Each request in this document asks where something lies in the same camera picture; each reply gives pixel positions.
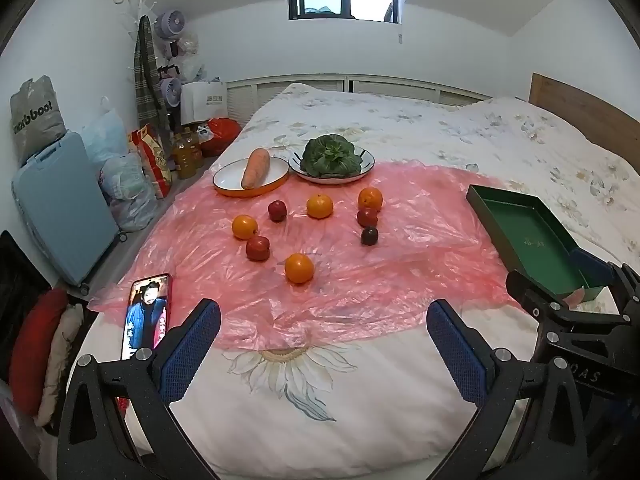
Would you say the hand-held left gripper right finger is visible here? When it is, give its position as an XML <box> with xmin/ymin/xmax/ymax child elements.
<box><xmin>426</xmin><ymin>299</ymin><xmax>588</xmax><ymax>480</ymax></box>

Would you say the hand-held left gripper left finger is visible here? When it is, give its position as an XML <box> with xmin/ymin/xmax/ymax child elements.
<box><xmin>56</xmin><ymin>298</ymin><xmax>222</xmax><ymax>480</ymax></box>

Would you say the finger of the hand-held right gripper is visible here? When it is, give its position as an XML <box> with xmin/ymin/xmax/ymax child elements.
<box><xmin>506</xmin><ymin>270</ymin><xmax>633</xmax><ymax>327</ymax></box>
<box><xmin>570</xmin><ymin>247</ymin><xmax>640</xmax><ymax>311</ymax></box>

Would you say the green tray box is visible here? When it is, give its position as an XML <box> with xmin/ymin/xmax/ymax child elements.
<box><xmin>466</xmin><ymin>184</ymin><xmax>608</xmax><ymax>302</ymax></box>

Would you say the orange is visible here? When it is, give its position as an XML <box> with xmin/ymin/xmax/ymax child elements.
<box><xmin>358</xmin><ymin>187</ymin><xmax>384</xmax><ymax>211</ymax></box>
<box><xmin>232</xmin><ymin>215</ymin><xmax>259</xmax><ymax>240</ymax></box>
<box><xmin>285</xmin><ymin>253</ymin><xmax>315</xmax><ymax>285</ymax></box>
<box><xmin>306</xmin><ymin>194</ymin><xmax>334</xmax><ymax>219</ymax></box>

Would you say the patterned white plate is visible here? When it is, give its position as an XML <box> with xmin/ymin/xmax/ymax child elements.
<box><xmin>289</xmin><ymin>149</ymin><xmax>374</xmax><ymax>185</ymax></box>

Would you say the smartphone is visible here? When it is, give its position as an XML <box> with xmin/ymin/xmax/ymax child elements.
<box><xmin>120</xmin><ymin>273</ymin><xmax>173</xmax><ymax>361</ymax></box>

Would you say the pink plastic sheet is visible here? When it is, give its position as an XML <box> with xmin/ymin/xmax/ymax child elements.
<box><xmin>87</xmin><ymin>159</ymin><xmax>521</xmax><ymax>352</ymax></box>

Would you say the beige cloth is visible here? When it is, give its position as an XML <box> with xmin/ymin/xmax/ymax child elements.
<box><xmin>37</xmin><ymin>304</ymin><xmax>85</xmax><ymax>428</ymax></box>

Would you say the red cushion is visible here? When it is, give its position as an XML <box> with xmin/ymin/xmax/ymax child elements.
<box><xmin>9</xmin><ymin>288</ymin><xmax>68</xmax><ymax>416</ymax></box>

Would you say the wooden headboard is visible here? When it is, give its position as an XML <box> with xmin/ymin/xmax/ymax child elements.
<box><xmin>529</xmin><ymin>73</ymin><xmax>640</xmax><ymax>141</ymax></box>

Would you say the orange rimmed white plate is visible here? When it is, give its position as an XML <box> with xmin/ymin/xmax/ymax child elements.
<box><xmin>213</xmin><ymin>157</ymin><xmax>291</xmax><ymax>198</ymax></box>

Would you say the black case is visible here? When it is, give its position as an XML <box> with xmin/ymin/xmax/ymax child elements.
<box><xmin>0</xmin><ymin>230</ymin><xmax>51</xmax><ymax>386</ymax></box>

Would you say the cooking oil bottle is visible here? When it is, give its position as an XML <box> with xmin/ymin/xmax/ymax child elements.
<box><xmin>187</xmin><ymin>127</ymin><xmax>204</xmax><ymax>168</ymax></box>
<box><xmin>174</xmin><ymin>135</ymin><xmax>198</xmax><ymax>180</ymax></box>

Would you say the blue suitcase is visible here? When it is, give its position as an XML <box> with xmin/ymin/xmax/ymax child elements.
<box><xmin>11</xmin><ymin>131</ymin><xmax>122</xmax><ymax>296</ymax></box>

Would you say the carrot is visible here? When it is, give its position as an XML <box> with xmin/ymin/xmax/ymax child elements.
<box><xmin>241</xmin><ymin>148</ymin><xmax>271</xmax><ymax>190</ymax></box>

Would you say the orange rice bag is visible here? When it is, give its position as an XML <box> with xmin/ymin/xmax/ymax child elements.
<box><xmin>127</xmin><ymin>124</ymin><xmax>173</xmax><ymax>200</ymax></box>

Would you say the red plastic bag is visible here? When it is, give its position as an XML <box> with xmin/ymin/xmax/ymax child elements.
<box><xmin>200</xmin><ymin>117</ymin><xmax>242</xmax><ymax>157</ymax></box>

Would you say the light blue plastic bag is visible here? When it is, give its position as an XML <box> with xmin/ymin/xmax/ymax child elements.
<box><xmin>80</xmin><ymin>107</ymin><xmax>128</xmax><ymax>166</ymax></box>

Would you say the green leafy vegetable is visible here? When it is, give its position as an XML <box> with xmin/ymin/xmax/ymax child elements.
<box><xmin>300</xmin><ymin>135</ymin><xmax>362</xmax><ymax>178</ymax></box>

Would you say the white paper bag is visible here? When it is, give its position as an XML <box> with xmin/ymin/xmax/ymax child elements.
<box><xmin>180</xmin><ymin>81</ymin><xmax>228</xmax><ymax>126</ymax></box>

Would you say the white slatted radiator cover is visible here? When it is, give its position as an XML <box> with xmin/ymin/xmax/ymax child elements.
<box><xmin>227</xmin><ymin>74</ymin><xmax>493</xmax><ymax>126</ymax></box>

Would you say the plaid scarf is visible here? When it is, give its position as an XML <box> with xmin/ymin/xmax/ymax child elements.
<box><xmin>134</xmin><ymin>15</ymin><xmax>168</xmax><ymax>131</ymax></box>

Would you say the grey bag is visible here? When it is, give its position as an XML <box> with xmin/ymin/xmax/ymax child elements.
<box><xmin>10</xmin><ymin>76</ymin><xmax>68</xmax><ymax>167</ymax></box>

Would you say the clear plastic bag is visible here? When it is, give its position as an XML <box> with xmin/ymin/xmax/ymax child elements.
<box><xmin>177</xmin><ymin>30</ymin><xmax>206</xmax><ymax>81</ymax></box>

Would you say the white coat rack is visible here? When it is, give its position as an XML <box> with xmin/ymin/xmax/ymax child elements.
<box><xmin>122</xmin><ymin>0</ymin><xmax>161</xmax><ymax>111</ymax></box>

